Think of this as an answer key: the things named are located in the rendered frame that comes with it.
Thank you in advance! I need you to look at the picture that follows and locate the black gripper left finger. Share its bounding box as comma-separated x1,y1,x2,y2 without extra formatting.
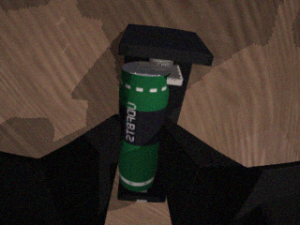
0,115,121,225

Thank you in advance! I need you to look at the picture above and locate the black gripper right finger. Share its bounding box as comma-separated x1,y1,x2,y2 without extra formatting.
157,117,300,225

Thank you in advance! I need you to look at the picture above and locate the green cylindrical battery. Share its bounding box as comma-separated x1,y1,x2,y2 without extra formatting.
119,61,172,192

